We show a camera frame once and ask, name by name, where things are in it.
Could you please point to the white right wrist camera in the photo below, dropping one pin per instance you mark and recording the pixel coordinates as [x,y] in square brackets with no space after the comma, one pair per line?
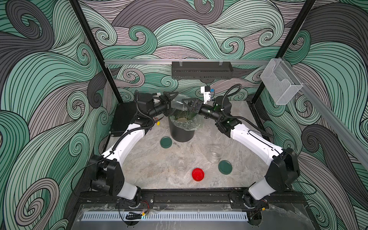
[208,93]

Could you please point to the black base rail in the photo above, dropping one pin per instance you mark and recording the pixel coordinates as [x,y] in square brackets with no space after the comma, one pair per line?
[156,199]

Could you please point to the aluminium right wall rail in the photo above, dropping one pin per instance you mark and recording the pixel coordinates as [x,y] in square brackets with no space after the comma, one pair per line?
[344,106]

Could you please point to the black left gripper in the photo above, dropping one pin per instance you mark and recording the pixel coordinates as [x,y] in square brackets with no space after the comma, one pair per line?
[166,105]

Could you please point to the clear plastic bin liner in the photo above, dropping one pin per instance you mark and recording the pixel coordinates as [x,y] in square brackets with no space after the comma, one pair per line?
[186,120]

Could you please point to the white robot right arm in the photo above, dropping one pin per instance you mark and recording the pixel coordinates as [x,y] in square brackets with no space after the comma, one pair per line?
[283,165]

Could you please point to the black wall-mounted tray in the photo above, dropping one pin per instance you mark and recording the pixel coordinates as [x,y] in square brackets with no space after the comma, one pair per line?
[202,71]

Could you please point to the white slotted cable duct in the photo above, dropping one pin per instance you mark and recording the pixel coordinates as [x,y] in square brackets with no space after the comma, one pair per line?
[168,216]

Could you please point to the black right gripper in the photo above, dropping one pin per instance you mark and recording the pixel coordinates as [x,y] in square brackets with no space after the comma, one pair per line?
[199,107]

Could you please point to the black hard case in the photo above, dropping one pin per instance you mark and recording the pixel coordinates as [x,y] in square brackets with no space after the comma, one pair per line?
[123,115]

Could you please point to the green jar lid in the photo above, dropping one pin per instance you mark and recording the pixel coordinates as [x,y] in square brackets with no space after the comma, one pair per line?
[225,167]
[166,142]

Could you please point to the aluminium wall rail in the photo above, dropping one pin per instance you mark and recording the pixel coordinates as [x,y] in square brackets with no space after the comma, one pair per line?
[344,106]
[145,61]

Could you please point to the black trash bin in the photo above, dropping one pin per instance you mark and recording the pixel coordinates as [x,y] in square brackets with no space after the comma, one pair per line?
[179,134]

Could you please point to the red jar lid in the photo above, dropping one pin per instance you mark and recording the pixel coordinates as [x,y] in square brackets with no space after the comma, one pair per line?
[198,174]

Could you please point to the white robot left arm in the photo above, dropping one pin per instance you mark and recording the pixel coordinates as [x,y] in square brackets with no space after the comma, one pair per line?
[136,119]

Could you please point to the green-lidded oatmeal jar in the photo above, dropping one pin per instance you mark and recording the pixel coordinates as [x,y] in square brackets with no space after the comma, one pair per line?
[214,154]
[177,102]

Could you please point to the clear acrylic wall holder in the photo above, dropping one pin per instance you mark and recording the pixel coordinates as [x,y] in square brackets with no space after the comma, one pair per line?
[281,81]

